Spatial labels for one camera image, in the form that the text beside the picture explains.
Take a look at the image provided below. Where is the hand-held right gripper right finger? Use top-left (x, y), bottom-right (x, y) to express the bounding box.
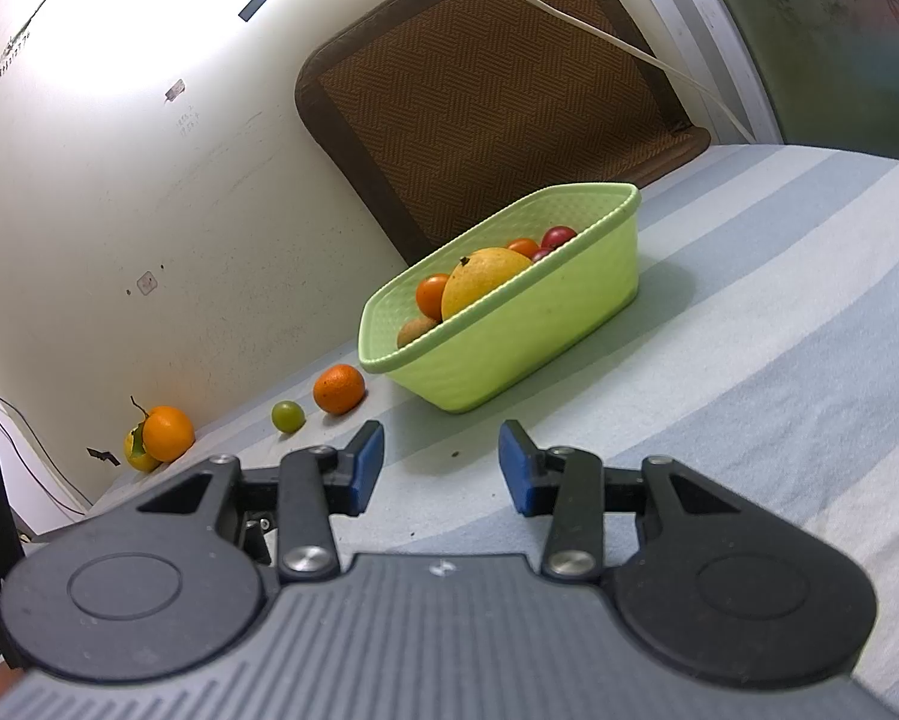
top-left (498, 420), bottom-right (781, 582)

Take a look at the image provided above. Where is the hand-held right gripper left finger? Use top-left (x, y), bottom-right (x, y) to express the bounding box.
top-left (103, 421), bottom-right (386, 584)

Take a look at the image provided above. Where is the light green plastic basket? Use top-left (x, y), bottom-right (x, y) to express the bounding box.
top-left (357, 181), bottom-right (642, 413)

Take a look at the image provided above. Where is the brown longan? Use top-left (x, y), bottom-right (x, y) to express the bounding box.
top-left (396, 317), bottom-right (441, 350)

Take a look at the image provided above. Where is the small smooth orange tangerine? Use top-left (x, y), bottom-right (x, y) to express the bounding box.
top-left (415, 274), bottom-right (452, 320)

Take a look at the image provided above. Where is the large yellow grapefruit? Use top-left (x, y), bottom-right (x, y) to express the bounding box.
top-left (441, 247), bottom-right (534, 322)

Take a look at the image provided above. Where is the large orange tangerine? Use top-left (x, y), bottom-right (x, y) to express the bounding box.
top-left (313, 364), bottom-right (366, 416)

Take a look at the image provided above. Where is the yellow citrus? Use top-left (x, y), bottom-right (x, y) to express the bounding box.
top-left (124, 426), bottom-right (160, 473)

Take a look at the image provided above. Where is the orange with stem and leaf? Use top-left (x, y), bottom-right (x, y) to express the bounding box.
top-left (129, 396), bottom-right (196, 463)

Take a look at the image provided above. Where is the blue white striped bedsheet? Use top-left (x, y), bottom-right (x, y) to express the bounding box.
top-left (82, 142), bottom-right (899, 720)

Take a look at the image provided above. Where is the brown woven mat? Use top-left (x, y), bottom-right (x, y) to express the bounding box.
top-left (294, 0), bottom-right (712, 263)

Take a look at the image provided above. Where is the thin black wall cable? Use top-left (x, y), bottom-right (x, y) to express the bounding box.
top-left (0, 375), bottom-right (94, 522)

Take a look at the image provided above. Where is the white charger cable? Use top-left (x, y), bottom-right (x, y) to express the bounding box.
top-left (284, 0), bottom-right (757, 145)

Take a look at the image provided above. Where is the window with white frame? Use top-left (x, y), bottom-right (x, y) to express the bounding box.
top-left (629, 0), bottom-right (899, 166)

